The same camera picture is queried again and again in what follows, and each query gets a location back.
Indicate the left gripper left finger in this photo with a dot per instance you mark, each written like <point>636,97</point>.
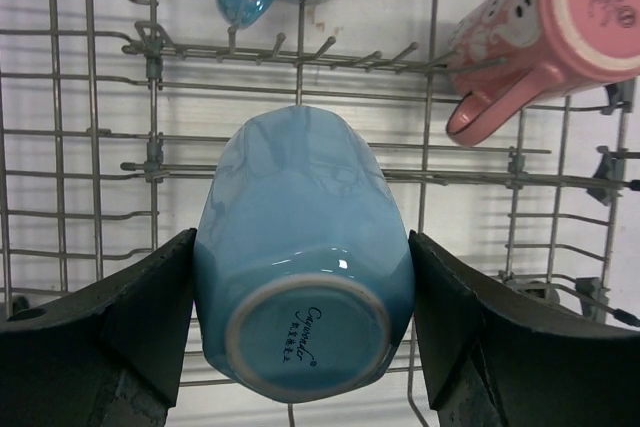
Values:
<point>110,354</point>

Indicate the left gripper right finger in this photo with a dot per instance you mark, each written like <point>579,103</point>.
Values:
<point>491,356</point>

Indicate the light blue faceted cup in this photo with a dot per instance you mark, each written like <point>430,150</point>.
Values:
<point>304,283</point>

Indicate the pink patterned mug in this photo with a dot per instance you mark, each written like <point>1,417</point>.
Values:
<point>508,54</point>

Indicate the grey wire dish rack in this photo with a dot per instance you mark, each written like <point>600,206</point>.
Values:
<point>115,113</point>

